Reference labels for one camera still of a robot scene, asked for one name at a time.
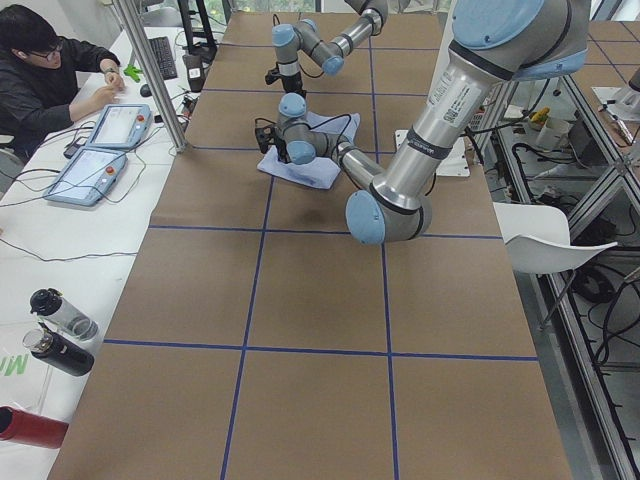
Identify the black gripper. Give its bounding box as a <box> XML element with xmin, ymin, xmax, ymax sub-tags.
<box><xmin>254</xmin><ymin>117</ymin><xmax>288</xmax><ymax>163</ymax></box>
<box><xmin>265</xmin><ymin>62</ymin><xmax>306</xmax><ymax>96</ymax></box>

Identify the blue striped button shirt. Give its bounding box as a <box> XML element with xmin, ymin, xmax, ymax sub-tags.
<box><xmin>257</xmin><ymin>111</ymin><xmax>362</xmax><ymax>191</ymax></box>

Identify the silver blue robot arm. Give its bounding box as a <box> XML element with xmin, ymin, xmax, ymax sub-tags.
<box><xmin>255</xmin><ymin>0</ymin><xmax>590</xmax><ymax>244</ymax></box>
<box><xmin>265</xmin><ymin>0</ymin><xmax>389</xmax><ymax>97</ymax></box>

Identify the black computer mouse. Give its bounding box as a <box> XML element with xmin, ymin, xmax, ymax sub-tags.
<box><xmin>139</xmin><ymin>84</ymin><xmax>152</xmax><ymax>98</ymax></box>

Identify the black computer keyboard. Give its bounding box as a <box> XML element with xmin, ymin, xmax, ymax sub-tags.
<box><xmin>148</xmin><ymin>36</ymin><xmax>178</xmax><ymax>80</ymax></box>

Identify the upper teach pendant tablet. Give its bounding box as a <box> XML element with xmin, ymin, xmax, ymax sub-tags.
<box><xmin>85</xmin><ymin>104</ymin><xmax>153</xmax><ymax>150</ymax></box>

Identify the teach pendant tablet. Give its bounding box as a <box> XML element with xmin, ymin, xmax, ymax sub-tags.
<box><xmin>43</xmin><ymin>147</ymin><xmax>127</xmax><ymax>207</ymax></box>
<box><xmin>85</xmin><ymin>104</ymin><xmax>153</xmax><ymax>150</ymax></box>

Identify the lower teach pendant tablet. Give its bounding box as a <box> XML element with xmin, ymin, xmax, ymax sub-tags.
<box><xmin>43</xmin><ymin>147</ymin><xmax>127</xmax><ymax>207</ymax></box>

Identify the seated person in black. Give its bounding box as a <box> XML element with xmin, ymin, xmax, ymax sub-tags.
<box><xmin>1</xmin><ymin>4</ymin><xmax>125</xmax><ymax>163</ymax></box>

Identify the clear black-capped water bottle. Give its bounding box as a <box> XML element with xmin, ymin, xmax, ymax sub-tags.
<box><xmin>29</xmin><ymin>288</ymin><xmax>98</xmax><ymax>341</ymax></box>

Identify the white plastic chair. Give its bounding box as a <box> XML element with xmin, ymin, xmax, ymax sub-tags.
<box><xmin>492</xmin><ymin>201</ymin><xmax>619</xmax><ymax>329</ymax></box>

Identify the black water bottle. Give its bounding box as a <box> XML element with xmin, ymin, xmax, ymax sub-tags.
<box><xmin>22</xmin><ymin>326</ymin><xmax>94</xmax><ymax>377</ymax></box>

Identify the red water bottle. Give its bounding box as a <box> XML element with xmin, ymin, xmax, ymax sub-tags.
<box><xmin>1</xmin><ymin>406</ymin><xmax>69</xmax><ymax>449</ymax></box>

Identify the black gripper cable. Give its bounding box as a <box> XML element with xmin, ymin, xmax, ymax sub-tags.
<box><xmin>304</xmin><ymin>113</ymin><xmax>354</xmax><ymax>141</ymax></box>

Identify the aluminium frame post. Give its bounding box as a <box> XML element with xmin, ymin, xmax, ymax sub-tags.
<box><xmin>113</xmin><ymin>0</ymin><xmax>187</xmax><ymax>153</ymax></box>

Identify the black camera tripod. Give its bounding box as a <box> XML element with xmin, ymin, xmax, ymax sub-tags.
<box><xmin>177</xmin><ymin>0</ymin><xmax>218</xmax><ymax>93</ymax></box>

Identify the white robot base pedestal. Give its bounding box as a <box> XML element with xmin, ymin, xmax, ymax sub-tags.
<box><xmin>387</xmin><ymin>127</ymin><xmax>469</xmax><ymax>182</ymax></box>

